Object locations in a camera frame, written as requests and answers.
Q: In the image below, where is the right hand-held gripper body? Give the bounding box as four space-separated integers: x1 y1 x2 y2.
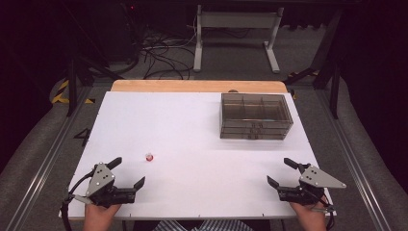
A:
277 163 347 206

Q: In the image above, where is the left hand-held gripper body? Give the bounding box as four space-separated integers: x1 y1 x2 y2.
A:
72 162 138 208

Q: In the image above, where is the clear grey drawer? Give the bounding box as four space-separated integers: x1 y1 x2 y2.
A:
220 132 287 141

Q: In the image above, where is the clear grey drawer box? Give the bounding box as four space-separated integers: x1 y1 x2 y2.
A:
219 92 294 141

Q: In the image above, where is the person's right hand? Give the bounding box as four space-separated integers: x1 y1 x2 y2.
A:
290 195 330 231

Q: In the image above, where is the person's left hand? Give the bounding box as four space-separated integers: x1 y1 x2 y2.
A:
83 203 122 231

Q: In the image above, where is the person's striped clothing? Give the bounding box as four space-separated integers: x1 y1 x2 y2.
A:
153 218 255 231

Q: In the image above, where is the black metal stand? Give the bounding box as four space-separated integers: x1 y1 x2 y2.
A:
64 47 125 117
283 9 343 120

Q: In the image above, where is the yellow and black hazard tape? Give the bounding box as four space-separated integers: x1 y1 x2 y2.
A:
50 79 96 106

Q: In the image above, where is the wooden table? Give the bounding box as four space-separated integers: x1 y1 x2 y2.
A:
110 79 289 94

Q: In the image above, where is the grey metal stand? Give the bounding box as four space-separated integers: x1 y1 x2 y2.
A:
192 4 286 74

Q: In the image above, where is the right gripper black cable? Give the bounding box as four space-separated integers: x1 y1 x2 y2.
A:
309 195 337 231

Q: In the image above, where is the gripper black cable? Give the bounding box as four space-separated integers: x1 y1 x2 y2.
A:
309 195 337 231
60 170 96 231

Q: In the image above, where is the aluminium floor rail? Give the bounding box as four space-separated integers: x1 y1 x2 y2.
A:
5 86 94 231
315 89 393 231

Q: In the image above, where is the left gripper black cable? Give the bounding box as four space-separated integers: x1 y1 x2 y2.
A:
60 170 96 231

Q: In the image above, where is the bundle of floor cables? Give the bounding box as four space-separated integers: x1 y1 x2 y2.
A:
140 28 197 81

